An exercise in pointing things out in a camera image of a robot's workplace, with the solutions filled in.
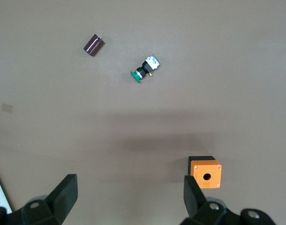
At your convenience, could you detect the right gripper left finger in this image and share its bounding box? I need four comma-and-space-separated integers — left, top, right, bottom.
0, 173, 78, 225

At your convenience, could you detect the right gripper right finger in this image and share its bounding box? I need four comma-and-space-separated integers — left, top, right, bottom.
180, 175, 278, 225

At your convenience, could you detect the orange box with black base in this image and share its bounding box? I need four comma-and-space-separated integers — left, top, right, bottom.
188, 156, 222, 189

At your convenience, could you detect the brown tape patch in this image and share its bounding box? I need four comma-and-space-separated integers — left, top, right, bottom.
1, 103, 13, 114

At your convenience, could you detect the maroon cylindrical capacitor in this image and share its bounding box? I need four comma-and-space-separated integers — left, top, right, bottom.
83, 34, 105, 57

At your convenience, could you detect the green push button switch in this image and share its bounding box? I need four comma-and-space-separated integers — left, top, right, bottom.
130, 54, 161, 84

